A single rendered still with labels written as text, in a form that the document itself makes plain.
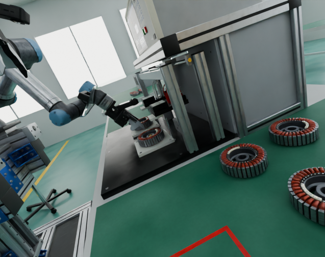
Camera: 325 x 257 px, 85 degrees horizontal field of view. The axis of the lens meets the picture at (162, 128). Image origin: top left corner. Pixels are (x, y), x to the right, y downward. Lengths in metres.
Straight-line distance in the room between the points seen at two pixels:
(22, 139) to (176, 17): 1.07
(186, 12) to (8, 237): 1.29
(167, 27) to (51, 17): 5.23
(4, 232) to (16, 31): 5.14
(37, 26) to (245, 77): 5.49
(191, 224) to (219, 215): 0.06
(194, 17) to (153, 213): 0.58
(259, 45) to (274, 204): 0.45
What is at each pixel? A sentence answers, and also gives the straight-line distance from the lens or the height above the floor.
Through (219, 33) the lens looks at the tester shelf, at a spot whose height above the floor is 1.08.
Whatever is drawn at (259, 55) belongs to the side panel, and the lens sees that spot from 0.66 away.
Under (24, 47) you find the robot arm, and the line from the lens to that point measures 1.12.
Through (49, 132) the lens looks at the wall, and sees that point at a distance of 5.90.
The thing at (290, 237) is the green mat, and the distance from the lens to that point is 0.39.
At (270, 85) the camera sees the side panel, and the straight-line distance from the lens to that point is 0.69.
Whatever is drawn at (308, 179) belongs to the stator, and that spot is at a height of 0.78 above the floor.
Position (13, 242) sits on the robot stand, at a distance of 1.32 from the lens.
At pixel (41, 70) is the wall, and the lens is 5.70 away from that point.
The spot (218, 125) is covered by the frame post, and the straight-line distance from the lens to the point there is 0.60.
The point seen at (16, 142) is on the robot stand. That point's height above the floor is 0.93.
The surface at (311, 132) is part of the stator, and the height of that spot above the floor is 0.78.
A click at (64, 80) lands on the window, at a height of 1.48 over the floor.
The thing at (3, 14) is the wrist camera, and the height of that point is 1.28.
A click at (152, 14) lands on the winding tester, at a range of 0.62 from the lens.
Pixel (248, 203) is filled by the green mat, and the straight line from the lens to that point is 0.43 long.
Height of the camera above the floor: 1.06
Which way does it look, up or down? 20 degrees down
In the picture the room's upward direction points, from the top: 21 degrees counter-clockwise
